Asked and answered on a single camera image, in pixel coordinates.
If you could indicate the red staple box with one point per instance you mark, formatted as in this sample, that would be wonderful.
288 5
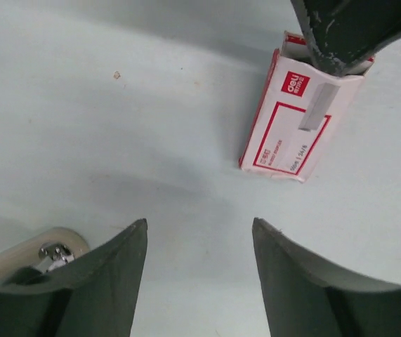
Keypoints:
298 113

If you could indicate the beige black stapler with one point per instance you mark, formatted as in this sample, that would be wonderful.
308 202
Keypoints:
46 251

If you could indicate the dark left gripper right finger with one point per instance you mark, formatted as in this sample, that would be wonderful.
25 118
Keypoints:
305 294

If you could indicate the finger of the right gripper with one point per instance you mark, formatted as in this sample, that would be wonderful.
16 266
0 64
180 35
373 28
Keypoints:
340 35

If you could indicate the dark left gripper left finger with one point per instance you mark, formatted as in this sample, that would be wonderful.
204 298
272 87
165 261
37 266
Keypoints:
94 295

